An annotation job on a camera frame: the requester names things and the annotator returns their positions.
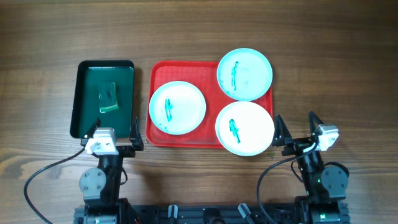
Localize red plastic tray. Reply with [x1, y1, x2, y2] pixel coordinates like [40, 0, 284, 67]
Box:
[145, 60, 274, 149]

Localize green sponge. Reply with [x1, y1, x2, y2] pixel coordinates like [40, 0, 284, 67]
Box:
[98, 82, 119, 113]

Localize dark green tray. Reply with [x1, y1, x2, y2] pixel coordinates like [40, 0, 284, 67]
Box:
[70, 60, 134, 138]

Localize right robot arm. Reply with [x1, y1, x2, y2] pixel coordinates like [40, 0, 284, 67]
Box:
[272, 111, 350, 223]

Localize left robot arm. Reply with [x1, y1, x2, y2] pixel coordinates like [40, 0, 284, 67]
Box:
[73, 119, 144, 224]

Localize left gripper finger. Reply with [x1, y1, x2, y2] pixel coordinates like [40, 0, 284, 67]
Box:
[84, 118, 101, 139]
[129, 117, 144, 151]

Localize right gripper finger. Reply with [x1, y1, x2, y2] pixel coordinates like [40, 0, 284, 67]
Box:
[272, 114, 294, 147]
[308, 111, 323, 135]

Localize light blue plate top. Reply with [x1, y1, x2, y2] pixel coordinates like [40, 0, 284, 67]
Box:
[216, 48, 273, 101]

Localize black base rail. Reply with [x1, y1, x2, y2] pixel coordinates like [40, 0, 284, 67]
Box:
[73, 202, 351, 224]

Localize white plate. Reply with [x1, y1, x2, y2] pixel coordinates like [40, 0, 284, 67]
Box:
[215, 101, 274, 156]

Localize light blue plate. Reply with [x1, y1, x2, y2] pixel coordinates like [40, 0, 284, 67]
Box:
[216, 48, 273, 101]
[149, 81, 206, 135]

